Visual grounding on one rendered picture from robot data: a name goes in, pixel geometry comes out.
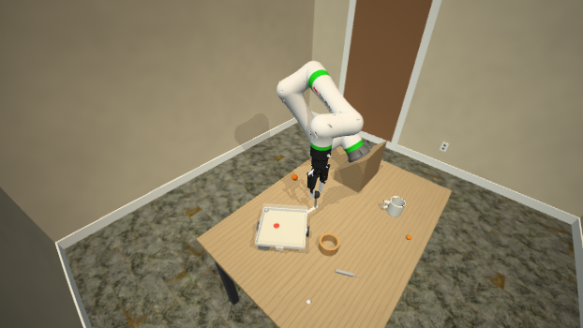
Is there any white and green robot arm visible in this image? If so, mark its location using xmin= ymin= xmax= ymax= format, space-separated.
xmin=277 ymin=61 xmax=373 ymax=162

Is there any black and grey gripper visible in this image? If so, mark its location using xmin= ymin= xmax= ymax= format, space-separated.
xmin=307 ymin=158 xmax=330 ymax=199

